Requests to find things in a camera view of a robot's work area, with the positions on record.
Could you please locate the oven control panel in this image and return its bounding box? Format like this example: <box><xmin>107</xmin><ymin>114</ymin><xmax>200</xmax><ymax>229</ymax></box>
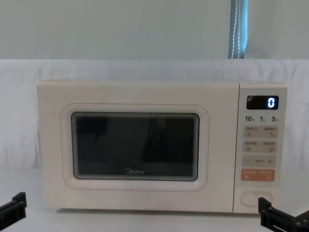
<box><xmin>232</xmin><ymin>83</ymin><xmax>289</xmax><ymax>214</ymax></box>

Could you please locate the cream microwave oven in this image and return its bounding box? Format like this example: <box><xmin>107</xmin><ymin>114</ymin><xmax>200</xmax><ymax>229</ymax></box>
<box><xmin>36</xmin><ymin>79</ymin><xmax>289</xmax><ymax>215</ymax></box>

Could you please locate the white curtain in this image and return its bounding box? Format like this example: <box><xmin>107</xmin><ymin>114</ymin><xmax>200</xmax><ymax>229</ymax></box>
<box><xmin>0</xmin><ymin>0</ymin><xmax>309</xmax><ymax>61</ymax></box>

